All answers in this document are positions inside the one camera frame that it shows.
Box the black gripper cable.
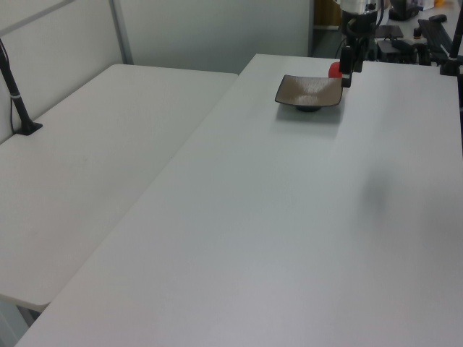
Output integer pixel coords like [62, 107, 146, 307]
[374, 0, 387, 29]

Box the square brown ceramic plate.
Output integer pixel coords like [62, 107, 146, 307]
[274, 74, 347, 112]

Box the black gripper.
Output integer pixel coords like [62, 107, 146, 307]
[341, 10, 381, 90]

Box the black flat pad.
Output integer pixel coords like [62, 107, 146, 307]
[373, 25, 404, 38]

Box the black desk device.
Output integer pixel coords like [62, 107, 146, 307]
[375, 38, 432, 67]

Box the black keyboard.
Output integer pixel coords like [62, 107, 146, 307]
[417, 18, 455, 51]

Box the black camera stand with band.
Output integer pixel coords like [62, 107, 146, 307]
[0, 37, 43, 137]

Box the grey partition frame post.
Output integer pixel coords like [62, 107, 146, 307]
[109, 0, 134, 67]

